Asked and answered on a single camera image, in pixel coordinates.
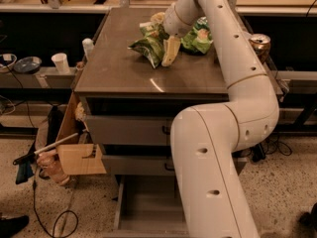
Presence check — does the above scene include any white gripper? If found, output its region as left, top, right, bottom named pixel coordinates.
left=151, top=0, right=204, bottom=66

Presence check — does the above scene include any green jalapeno chip bag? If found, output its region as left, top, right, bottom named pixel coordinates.
left=129, top=22, right=169, bottom=68

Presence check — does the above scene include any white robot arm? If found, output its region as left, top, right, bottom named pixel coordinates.
left=163, top=0, right=279, bottom=238

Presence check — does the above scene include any light green chip bag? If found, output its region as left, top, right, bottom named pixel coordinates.
left=181, top=17, right=213, bottom=55

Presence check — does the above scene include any grey drawer cabinet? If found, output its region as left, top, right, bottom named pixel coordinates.
left=73, top=6, right=284, bottom=238

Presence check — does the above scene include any top grey drawer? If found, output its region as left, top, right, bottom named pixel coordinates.
left=86, top=115, right=171, bottom=146

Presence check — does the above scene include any grey drawer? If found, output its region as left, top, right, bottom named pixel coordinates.
left=102, top=155, right=175, bottom=176
left=86, top=115, right=171, bottom=146

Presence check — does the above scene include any middle grey drawer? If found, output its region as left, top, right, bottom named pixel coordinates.
left=102, top=155, right=175, bottom=176

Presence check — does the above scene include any open bottom drawer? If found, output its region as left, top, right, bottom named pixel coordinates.
left=107, top=176, right=189, bottom=238

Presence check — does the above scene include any white plastic bottle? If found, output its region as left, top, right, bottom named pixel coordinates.
left=82, top=38, right=94, bottom=60

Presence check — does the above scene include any crushed gold soda can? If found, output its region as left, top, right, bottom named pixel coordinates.
left=249, top=34, right=270, bottom=63

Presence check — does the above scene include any white paper cup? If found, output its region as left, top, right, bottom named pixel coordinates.
left=52, top=53, right=70, bottom=74

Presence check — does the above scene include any dark round plate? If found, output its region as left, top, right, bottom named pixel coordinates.
left=14, top=57, right=42, bottom=74

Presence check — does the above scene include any cardboard box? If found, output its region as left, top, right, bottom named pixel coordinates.
left=56, top=93, right=106, bottom=176

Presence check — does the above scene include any white bowl on shelf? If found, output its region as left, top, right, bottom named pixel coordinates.
left=0, top=54, right=17, bottom=73

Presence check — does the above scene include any plastic wrapped package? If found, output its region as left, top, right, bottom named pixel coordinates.
left=37, top=150, right=70, bottom=186

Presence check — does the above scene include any black shoe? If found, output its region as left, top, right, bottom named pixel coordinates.
left=0, top=215, right=29, bottom=238

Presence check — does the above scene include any black cable bundle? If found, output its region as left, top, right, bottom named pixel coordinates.
left=251, top=132, right=293, bottom=163

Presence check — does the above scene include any white stick black handle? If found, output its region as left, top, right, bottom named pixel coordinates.
left=13, top=133, right=79, bottom=166

